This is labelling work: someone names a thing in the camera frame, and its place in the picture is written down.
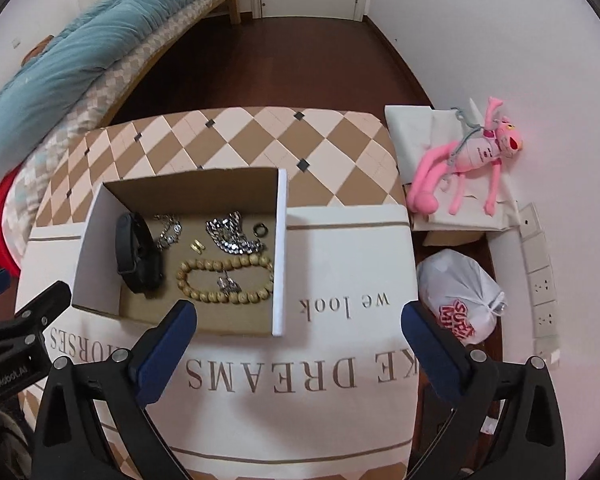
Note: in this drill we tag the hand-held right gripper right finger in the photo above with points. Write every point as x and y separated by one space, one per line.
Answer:
430 350

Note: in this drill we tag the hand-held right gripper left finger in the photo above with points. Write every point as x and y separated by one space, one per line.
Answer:
167 345

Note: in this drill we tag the black smart band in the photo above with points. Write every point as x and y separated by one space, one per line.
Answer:
135 260

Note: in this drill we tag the white cardboard box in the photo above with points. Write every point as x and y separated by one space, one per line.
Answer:
100 240

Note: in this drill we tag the white plastic bag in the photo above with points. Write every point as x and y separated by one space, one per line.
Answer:
455 285

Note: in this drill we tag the brown cardboard piece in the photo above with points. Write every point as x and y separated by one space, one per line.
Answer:
452 238

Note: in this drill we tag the white charger plug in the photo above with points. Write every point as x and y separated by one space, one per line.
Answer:
549 356

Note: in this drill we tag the printed checkered tablecloth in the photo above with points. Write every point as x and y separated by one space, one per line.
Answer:
340 260

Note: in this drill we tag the pink plush toy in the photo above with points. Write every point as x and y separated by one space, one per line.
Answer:
475 152

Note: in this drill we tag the white cloth bag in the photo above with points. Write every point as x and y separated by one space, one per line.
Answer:
415 135

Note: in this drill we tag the brown cushion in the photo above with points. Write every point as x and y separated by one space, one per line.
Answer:
36 50

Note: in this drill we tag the blue quilt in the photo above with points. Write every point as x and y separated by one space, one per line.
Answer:
80 60

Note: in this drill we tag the wooden bed frame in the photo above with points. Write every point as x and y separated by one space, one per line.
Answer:
233 5

